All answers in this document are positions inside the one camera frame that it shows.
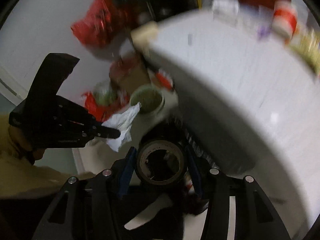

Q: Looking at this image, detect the black tape roll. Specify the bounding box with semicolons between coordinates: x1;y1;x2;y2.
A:
135;140;187;186

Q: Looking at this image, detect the white paper tissue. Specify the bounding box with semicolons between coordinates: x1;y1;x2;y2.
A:
102;102;141;152

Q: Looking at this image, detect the beige sleeve forearm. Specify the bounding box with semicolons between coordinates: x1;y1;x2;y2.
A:
0;114;96;201

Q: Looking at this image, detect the black trash bin bag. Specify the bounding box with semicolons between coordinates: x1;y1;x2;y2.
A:
139;118;218;215

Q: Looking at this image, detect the left hand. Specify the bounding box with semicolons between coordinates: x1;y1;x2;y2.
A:
9;125;46;164

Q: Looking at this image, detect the brown cardboard box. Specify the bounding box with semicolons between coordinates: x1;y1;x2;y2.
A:
109;56;151;95

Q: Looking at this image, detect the green bowl with leftovers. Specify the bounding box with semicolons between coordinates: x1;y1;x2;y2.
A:
130;85;165;115

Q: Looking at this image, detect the red plastic bag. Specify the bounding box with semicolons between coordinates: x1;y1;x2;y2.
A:
71;0;135;48

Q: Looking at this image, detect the small red paper cup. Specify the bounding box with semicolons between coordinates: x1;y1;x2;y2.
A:
271;0;298;40

